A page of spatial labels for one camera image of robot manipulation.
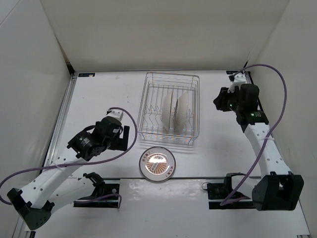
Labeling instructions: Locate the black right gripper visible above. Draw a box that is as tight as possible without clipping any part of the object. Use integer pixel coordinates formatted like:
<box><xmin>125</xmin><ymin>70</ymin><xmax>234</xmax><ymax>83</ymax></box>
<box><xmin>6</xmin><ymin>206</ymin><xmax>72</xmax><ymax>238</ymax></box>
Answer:
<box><xmin>212</xmin><ymin>87</ymin><xmax>243</xmax><ymax>114</ymax></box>

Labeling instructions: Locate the plate with orange sunburst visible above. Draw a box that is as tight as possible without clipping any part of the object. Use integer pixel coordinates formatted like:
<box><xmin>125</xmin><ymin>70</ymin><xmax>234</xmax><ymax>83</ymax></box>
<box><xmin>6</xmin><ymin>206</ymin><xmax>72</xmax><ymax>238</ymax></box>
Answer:
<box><xmin>139</xmin><ymin>146</ymin><xmax>176</xmax><ymax>183</ymax></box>

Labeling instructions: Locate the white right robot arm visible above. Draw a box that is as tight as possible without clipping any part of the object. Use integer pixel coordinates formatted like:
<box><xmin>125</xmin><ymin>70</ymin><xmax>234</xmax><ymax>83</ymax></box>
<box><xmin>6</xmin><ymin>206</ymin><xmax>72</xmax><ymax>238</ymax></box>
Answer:
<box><xmin>213</xmin><ymin>84</ymin><xmax>304</xmax><ymax>211</ymax></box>

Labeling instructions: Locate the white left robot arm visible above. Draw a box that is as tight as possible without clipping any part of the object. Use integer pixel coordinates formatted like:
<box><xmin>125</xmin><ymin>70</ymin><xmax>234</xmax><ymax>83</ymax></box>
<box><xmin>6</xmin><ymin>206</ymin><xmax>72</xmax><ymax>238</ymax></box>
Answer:
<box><xmin>7</xmin><ymin>110</ymin><xmax>130</xmax><ymax>231</ymax></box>

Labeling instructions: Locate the right blue corner label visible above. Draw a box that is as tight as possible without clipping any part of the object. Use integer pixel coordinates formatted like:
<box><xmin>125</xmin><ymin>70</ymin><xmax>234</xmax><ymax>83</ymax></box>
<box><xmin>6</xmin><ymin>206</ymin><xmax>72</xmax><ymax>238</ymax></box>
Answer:
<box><xmin>226</xmin><ymin>70</ymin><xmax>238</xmax><ymax>75</ymax></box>

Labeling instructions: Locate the blue corner label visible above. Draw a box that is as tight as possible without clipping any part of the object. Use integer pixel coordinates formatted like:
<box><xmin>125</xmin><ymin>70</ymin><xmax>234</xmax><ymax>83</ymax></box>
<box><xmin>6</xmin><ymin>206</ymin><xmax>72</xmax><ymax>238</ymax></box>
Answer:
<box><xmin>78</xmin><ymin>73</ymin><xmax>95</xmax><ymax>77</ymax></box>
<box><xmin>226</xmin><ymin>70</ymin><xmax>238</xmax><ymax>75</ymax></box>

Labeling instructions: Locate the white right plate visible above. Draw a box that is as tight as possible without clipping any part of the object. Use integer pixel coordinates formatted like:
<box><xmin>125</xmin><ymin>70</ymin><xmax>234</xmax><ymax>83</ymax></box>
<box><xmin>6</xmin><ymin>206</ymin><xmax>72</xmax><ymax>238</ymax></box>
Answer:
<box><xmin>174</xmin><ymin>92</ymin><xmax>189</xmax><ymax>132</ymax></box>

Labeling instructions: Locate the white plate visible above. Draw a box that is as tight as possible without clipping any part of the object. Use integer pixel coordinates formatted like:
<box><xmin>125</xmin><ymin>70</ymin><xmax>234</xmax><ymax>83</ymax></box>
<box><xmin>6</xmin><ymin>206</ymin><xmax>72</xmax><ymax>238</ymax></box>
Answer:
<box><xmin>161</xmin><ymin>91</ymin><xmax>173</xmax><ymax>131</ymax></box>
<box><xmin>174</xmin><ymin>92</ymin><xmax>189</xmax><ymax>132</ymax></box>

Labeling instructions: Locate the white middle plate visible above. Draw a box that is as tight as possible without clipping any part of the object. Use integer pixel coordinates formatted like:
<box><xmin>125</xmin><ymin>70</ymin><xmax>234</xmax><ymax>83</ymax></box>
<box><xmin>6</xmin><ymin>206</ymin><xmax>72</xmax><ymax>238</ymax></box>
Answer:
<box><xmin>161</xmin><ymin>91</ymin><xmax>173</xmax><ymax>131</ymax></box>

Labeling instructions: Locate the left blue corner label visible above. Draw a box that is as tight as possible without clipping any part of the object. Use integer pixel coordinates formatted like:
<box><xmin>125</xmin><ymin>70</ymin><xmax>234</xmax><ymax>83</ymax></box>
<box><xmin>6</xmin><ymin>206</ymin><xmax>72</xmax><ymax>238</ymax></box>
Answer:
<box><xmin>78</xmin><ymin>73</ymin><xmax>95</xmax><ymax>77</ymax></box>

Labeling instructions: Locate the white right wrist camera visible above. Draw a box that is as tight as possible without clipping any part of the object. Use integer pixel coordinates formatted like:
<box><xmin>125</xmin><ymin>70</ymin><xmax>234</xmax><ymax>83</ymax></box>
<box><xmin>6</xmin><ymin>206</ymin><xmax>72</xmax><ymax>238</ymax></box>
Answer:
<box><xmin>227</xmin><ymin>73</ymin><xmax>247</xmax><ymax>93</ymax></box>

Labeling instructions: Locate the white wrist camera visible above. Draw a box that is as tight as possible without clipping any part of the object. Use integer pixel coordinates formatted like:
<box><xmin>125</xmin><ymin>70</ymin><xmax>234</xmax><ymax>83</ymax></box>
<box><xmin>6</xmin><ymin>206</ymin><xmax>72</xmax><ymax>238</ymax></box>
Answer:
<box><xmin>227</xmin><ymin>73</ymin><xmax>247</xmax><ymax>93</ymax></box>
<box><xmin>106</xmin><ymin>109</ymin><xmax>123</xmax><ymax>122</ymax></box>

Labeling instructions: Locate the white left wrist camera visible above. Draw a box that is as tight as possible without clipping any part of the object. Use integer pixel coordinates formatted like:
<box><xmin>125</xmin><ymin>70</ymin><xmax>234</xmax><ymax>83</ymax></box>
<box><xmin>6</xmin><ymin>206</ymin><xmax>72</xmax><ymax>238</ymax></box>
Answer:
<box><xmin>106</xmin><ymin>109</ymin><xmax>123</xmax><ymax>122</ymax></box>

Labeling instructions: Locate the metal wire dish rack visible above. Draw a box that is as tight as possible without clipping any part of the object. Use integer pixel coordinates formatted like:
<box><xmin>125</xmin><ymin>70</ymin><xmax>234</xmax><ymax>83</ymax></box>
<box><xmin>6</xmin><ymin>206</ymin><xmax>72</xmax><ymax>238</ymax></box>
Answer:
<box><xmin>137</xmin><ymin>71</ymin><xmax>200</xmax><ymax>144</ymax></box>

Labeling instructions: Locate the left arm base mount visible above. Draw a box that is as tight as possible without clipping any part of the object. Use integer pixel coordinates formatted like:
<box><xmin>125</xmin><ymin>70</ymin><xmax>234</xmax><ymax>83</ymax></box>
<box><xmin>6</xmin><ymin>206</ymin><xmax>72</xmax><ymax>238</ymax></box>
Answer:
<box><xmin>73</xmin><ymin>179</ymin><xmax>120</xmax><ymax>209</ymax></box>

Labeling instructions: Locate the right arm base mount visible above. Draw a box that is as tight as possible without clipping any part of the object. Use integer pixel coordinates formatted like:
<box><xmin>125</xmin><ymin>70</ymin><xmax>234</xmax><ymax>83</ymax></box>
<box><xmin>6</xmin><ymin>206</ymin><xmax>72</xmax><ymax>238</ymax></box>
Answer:
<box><xmin>201</xmin><ymin>182</ymin><xmax>255</xmax><ymax>210</ymax></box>

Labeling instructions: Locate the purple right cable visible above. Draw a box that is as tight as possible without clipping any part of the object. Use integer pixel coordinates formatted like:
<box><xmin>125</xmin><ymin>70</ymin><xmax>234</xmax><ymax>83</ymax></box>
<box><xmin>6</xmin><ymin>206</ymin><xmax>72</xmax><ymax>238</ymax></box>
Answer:
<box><xmin>219</xmin><ymin>64</ymin><xmax>288</xmax><ymax>207</ymax></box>

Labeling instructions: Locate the purple cable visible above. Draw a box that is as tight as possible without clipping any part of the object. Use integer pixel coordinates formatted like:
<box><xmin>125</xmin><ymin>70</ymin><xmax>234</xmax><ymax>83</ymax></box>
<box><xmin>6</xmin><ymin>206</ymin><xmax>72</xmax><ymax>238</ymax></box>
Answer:
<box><xmin>219</xmin><ymin>64</ymin><xmax>288</xmax><ymax>207</ymax></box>
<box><xmin>0</xmin><ymin>107</ymin><xmax>138</xmax><ymax>209</ymax></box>

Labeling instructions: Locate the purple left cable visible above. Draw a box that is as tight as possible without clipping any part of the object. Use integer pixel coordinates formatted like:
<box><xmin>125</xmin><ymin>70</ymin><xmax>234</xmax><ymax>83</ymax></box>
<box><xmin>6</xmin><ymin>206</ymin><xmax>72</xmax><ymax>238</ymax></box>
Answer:
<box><xmin>0</xmin><ymin>107</ymin><xmax>138</xmax><ymax>209</ymax></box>

